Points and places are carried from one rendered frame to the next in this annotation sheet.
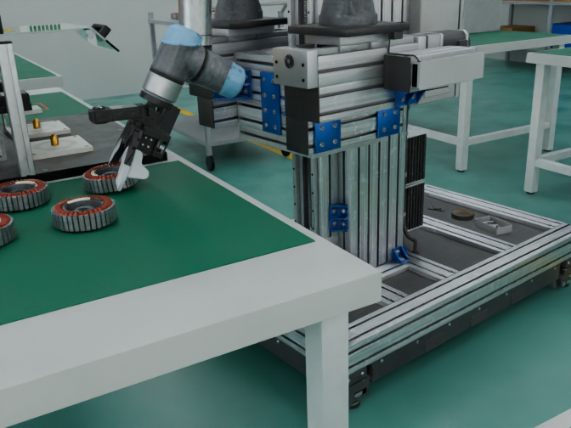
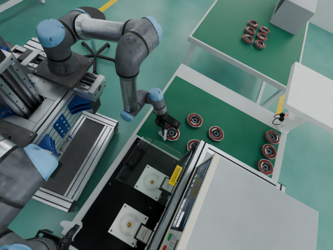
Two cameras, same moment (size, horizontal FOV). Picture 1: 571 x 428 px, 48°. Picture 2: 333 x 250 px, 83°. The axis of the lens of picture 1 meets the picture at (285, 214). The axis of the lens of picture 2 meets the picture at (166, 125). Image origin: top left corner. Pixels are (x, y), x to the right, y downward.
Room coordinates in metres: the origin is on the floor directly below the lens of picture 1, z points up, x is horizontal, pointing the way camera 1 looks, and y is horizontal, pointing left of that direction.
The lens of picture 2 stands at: (1.78, 0.65, 1.89)
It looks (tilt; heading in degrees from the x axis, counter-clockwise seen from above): 62 degrees down; 216
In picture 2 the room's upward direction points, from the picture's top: 24 degrees clockwise
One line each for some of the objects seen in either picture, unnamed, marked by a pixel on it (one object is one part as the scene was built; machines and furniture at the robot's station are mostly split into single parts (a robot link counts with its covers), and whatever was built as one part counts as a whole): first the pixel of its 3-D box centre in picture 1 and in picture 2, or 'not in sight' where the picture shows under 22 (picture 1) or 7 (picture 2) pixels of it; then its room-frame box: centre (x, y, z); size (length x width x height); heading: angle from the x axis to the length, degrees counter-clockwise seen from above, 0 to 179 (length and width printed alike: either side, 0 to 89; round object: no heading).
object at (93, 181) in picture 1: (110, 177); (171, 133); (1.30, 0.37, 0.77); 0.11 x 0.11 x 0.04
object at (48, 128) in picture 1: (37, 130); (129, 224); (1.78, 0.69, 0.78); 0.15 x 0.15 x 0.01; 30
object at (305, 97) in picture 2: not in sight; (288, 115); (0.61, 0.69, 0.98); 0.37 x 0.35 x 0.46; 30
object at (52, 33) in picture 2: not in sight; (54, 38); (1.71, -0.18, 1.20); 0.13 x 0.12 x 0.14; 28
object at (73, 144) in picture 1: (55, 147); not in sight; (1.57, 0.57, 0.78); 0.15 x 0.15 x 0.01; 30
